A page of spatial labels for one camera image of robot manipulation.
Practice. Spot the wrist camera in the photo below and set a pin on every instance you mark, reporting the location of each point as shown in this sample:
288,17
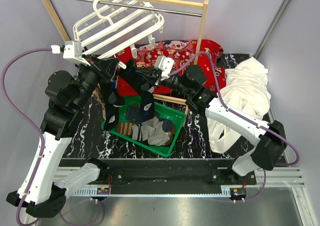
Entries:
165,65
72,52

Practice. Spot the black blue sports sock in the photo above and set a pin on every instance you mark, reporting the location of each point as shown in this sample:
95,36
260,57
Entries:
112,102

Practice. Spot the black base crossbar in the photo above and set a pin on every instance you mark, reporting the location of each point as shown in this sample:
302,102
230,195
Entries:
214,170

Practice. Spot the white plastic clip hanger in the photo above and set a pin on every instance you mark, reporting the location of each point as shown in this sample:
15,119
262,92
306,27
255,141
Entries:
110,29

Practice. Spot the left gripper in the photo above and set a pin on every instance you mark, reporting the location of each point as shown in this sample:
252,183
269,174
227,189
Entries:
106,67

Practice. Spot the beige argyle sock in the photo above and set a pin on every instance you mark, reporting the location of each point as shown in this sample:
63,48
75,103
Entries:
97,94

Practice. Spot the brown striped sock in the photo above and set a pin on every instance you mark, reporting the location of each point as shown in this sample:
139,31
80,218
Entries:
125,128

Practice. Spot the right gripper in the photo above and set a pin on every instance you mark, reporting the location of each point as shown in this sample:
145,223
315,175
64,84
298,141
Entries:
152,78

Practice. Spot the black grey sports sock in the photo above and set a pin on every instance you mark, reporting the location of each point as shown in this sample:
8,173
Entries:
141,86

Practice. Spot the grey ankle sock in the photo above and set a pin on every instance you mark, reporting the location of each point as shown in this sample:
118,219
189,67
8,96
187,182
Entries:
155,131

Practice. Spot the white crumpled cloth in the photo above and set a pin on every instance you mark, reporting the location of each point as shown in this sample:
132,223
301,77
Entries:
246,90

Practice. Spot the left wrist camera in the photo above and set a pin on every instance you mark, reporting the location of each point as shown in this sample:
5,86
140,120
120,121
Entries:
72,52

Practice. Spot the green plastic basket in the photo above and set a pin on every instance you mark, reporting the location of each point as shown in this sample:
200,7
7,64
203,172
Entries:
176,117

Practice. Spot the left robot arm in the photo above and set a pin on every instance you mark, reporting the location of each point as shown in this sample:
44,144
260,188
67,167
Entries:
40,194

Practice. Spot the metal hanging rod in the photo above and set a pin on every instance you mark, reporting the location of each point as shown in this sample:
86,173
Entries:
146,8

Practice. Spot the wooden clothes rack frame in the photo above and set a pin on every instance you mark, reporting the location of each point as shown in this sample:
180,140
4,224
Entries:
184,6

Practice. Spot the dark navy sock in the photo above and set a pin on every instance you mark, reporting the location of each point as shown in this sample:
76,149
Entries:
134,115

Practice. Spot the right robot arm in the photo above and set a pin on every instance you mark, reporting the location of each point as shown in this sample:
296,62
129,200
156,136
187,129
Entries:
267,138

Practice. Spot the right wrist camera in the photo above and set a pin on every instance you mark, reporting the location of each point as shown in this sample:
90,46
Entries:
165,65

